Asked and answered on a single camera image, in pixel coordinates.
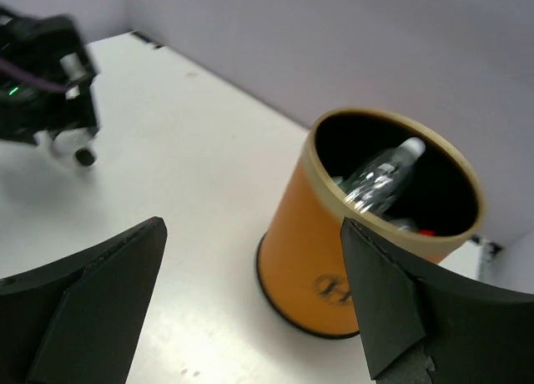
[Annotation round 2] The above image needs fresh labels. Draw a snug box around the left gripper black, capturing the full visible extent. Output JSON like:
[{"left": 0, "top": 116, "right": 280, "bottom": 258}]
[{"left": 1, "top": 8, "right": 99, "bottom": 145}]

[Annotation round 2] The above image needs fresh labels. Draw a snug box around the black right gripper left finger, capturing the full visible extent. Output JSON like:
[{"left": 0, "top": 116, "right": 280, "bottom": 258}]
[{"left": 1, "top": 217, "right": 167, "bottom": 384}]

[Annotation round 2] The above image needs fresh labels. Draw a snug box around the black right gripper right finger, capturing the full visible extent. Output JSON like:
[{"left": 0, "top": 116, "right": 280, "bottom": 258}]
[{"left": 340, "top": 218, "right": 533, "bottom": 383}]

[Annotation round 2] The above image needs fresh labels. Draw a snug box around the black cap clear bottle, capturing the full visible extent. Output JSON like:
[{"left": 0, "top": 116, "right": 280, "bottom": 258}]
[{"left": 50, "top": 128, "right": 97, "bottom": 167}]

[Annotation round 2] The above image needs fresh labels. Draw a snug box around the clear unlabelled plastic bottle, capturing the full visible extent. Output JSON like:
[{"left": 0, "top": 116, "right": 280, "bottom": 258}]
[{"left": 339, "top": 137, "right": 426, "bottom": 216}]

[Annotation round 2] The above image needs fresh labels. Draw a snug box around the red label Nongfu water bottle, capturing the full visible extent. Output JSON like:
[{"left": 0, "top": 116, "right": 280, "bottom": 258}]
[{"left": 417, "top": 230, "right": 436, "bottom": 237}]

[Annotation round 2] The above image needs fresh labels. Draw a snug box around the green plastic bottle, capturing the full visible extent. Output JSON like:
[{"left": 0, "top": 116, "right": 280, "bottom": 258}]
[{"left": 331, "top": 176, "right": 345, "bottom": 188}]

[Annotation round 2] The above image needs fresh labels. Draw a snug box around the orange cylindrical bin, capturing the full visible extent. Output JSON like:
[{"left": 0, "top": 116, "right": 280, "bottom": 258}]
[{"left": 256, "top": 108, "right": 485, "bottom": 340}]

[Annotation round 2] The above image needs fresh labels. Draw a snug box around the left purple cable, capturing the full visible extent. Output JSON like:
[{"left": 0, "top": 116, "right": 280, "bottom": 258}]
[{"left": 0, "top": 58, "right": 70, "bottom": 95}]

